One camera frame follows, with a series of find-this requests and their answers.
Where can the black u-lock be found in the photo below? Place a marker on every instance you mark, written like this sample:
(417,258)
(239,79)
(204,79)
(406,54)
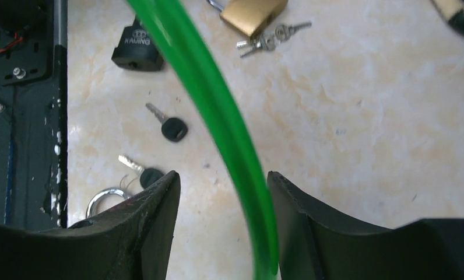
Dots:
(136,51)

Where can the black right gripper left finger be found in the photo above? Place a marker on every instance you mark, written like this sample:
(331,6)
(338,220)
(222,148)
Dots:
(131,240)

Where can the black floral plush blanket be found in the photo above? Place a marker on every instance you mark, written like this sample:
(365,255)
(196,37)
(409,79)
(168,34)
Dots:
(452,12)

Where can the green cable lock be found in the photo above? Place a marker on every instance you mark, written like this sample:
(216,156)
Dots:
(181,45)

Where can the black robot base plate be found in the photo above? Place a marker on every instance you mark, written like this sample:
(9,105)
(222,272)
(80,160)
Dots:
(33,114)

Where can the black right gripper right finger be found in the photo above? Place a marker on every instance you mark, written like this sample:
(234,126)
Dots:
(316,241)

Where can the brass padlock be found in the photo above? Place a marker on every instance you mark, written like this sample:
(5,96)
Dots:
(249,17)
(93,205)

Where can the silver padlock keys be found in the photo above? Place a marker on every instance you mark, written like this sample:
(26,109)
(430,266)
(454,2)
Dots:
(269,41)

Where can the black headed keys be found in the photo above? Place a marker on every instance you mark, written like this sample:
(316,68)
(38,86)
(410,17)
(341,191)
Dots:
(147,175)

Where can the single black headed key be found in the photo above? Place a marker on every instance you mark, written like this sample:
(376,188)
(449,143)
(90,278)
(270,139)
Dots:
(173,129)

